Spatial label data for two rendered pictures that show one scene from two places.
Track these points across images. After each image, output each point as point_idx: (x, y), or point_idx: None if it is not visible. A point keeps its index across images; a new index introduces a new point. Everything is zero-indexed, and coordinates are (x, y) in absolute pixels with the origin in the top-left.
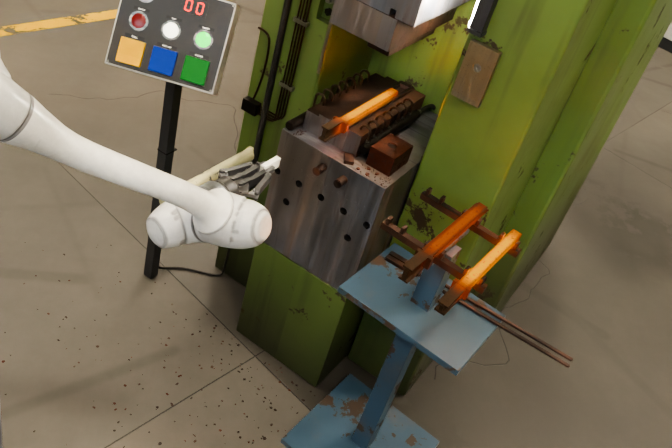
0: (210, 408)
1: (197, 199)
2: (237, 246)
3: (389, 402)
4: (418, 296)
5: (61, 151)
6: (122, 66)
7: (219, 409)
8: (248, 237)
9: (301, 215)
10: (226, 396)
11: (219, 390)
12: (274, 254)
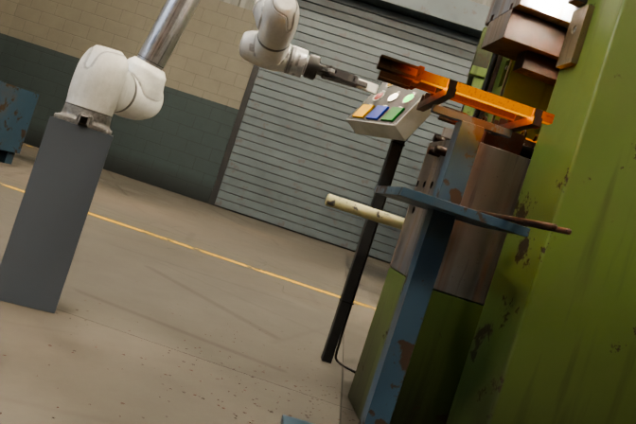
0: (256, 385)
1: None
2: (264, 15)
3: (392, 376)
4: (435, 189)
5: None
6: (354, 119)
7: (263, 389)
8: (269, 0)
9: (417, 215)
10: (280, 393)
11: (280, 389)
12: (393, 274)
